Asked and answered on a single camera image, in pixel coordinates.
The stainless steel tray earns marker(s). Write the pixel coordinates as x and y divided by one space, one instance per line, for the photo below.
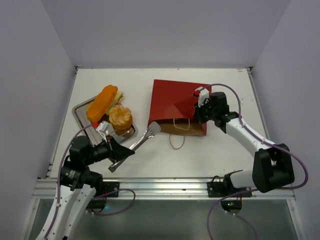
80 114

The metal tongs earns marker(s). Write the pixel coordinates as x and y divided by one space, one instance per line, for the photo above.
152 130

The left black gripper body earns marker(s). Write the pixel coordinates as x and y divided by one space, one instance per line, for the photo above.
111 149

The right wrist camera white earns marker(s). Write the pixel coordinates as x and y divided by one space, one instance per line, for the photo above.
202 95

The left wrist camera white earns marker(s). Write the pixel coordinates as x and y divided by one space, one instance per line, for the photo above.
103 128

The fake triangle sandwich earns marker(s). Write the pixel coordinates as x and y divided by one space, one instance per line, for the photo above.
117 100

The orange fake pastry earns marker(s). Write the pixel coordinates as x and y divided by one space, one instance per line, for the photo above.
102 103

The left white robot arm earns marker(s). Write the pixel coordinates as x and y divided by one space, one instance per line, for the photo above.
77 185

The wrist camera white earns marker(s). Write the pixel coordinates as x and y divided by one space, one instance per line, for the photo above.
103 128
202 95

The sugared round fake bun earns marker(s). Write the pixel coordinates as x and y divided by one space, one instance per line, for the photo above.
120 117

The red brown paper bag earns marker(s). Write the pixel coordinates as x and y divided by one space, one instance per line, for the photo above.
172 107

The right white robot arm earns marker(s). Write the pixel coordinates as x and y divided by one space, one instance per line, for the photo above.
272 164

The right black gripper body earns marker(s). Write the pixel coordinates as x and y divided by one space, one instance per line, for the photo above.
200 114

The aluminium mounting rail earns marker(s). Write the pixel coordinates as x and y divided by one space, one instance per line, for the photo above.
160 189

